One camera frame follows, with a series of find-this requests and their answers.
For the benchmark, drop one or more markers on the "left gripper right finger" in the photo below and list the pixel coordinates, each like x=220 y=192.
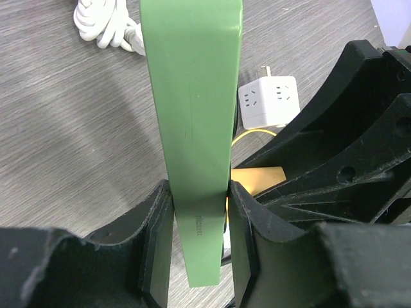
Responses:
x=276 y=264

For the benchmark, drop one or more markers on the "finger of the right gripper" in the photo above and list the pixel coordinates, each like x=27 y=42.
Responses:
x=351 y=99
x=358 y=184

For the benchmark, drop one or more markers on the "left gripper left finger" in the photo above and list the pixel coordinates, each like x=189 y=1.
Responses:
x=125 y=263

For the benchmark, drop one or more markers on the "white cube adapter plug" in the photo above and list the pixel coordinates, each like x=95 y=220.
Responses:
x=268 y=100

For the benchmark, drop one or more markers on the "yellow charger plug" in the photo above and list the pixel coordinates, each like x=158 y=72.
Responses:
x=258 y=179

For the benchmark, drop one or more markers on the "green power strip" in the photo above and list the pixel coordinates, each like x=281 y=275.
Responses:
x=193 y=54

